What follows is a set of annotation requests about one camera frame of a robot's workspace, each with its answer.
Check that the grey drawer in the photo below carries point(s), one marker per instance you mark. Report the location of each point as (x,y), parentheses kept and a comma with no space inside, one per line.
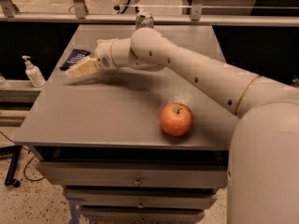
(142,215)
(142,198)
(129,175)

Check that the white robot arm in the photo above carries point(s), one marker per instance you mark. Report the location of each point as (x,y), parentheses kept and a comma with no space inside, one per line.
(263,168)

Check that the middle grey drawer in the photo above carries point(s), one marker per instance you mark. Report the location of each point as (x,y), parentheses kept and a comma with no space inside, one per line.
(142,198)

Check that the green white 7up can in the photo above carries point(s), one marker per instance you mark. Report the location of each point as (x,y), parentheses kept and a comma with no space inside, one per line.
(144,19)

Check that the top grey drawer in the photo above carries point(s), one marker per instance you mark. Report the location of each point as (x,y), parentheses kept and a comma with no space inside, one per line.
(129,175)

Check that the red apple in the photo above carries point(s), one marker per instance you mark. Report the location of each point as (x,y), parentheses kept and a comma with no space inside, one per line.
(176,119)

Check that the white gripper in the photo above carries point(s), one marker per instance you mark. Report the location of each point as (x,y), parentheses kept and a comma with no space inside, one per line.
(103,55)

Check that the white pump sanitizer bottle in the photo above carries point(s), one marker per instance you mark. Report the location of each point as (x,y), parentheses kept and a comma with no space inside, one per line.
(33,72)

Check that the bottom grey drawer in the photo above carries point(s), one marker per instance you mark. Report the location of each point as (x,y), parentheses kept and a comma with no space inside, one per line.
(142,215)

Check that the metal window rail frame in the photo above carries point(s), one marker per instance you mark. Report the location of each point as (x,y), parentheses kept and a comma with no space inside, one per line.
(198,12)

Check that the black chair leg with caster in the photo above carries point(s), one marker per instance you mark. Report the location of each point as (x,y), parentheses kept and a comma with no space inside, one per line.
(14,153)

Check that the grey drawer cabinet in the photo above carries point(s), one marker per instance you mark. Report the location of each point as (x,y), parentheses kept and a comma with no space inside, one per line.
(114,117)

